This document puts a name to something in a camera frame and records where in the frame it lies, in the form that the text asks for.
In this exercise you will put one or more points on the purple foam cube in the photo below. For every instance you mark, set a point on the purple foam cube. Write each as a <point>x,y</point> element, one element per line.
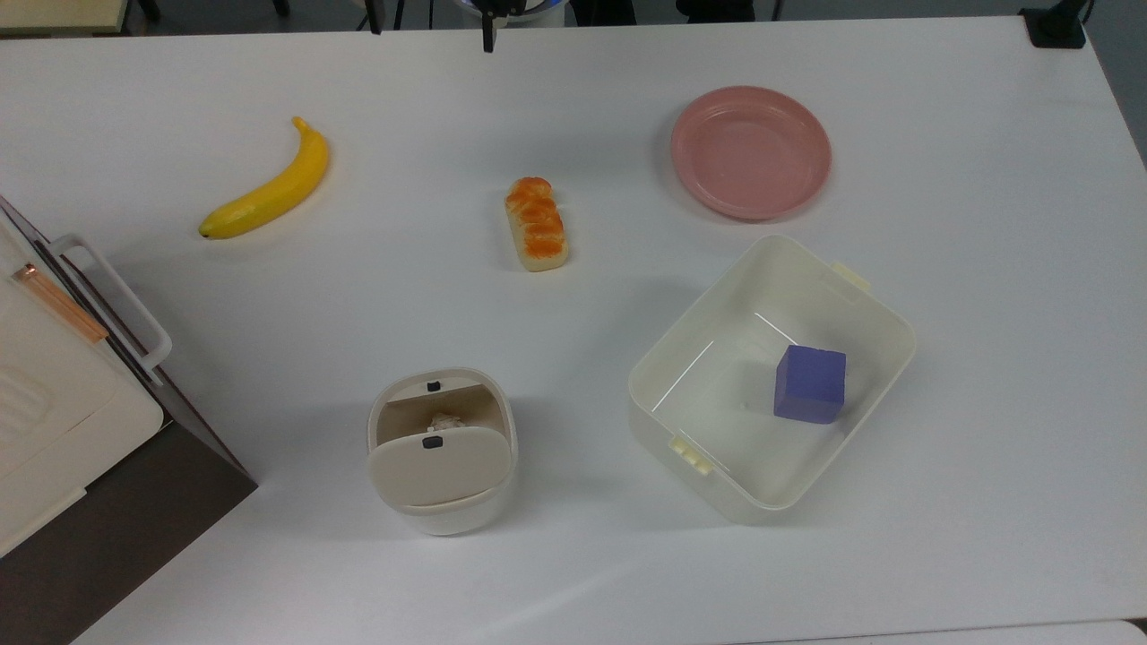
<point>811,385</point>

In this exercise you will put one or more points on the cream trash bin with lid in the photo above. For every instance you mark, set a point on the cream trash bin with lid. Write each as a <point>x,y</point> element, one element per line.
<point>439,470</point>

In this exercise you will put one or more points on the yellow toy banana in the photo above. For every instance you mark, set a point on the yellow toy banana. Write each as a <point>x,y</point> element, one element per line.
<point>278,188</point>

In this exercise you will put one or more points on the orange glazed toy bread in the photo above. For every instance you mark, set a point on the orange glazed toy bread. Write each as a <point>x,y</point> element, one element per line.
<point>538,228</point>

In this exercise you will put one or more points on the black table clamp base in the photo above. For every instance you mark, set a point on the black table clamp base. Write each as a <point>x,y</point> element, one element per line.
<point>1057,25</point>

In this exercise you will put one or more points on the beige side table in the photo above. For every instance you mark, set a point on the beige side table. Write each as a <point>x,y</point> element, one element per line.
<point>58,13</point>

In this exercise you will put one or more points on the white toaster oven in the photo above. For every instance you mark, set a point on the white toaster oven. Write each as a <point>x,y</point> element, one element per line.
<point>107,537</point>

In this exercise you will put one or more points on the pink plastic plate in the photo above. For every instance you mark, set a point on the pink plastic plate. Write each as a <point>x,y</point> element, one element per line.
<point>751,152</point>

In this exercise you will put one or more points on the cream toy fridge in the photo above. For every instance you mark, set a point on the cream toy fridge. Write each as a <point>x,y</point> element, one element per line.
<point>54,430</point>

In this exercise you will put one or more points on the white plastic storage box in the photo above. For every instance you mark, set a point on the white plastic storage box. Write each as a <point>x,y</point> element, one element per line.
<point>708,394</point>

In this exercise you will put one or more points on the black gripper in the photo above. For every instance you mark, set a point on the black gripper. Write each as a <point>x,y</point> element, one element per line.
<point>500,5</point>

